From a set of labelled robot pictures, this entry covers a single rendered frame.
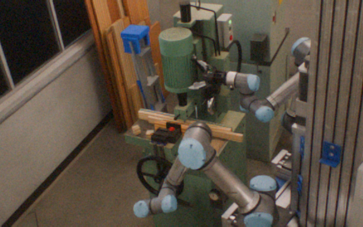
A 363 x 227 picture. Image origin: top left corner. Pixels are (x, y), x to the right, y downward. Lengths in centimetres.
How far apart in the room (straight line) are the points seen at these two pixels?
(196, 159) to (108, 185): 206
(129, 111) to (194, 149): 247
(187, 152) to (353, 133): 66
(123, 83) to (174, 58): 176
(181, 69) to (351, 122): 95
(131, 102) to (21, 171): 114
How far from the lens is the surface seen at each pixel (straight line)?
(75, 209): 377
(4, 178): 361
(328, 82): 193
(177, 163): 217
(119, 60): 406
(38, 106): 374
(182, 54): 245
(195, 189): 281
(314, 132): 206
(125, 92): 422
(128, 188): 382
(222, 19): 268
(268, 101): 226
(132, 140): 281
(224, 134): 267
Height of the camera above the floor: 250
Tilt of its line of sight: 33 degrees down
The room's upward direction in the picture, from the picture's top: 6 degrees counter-clockwise
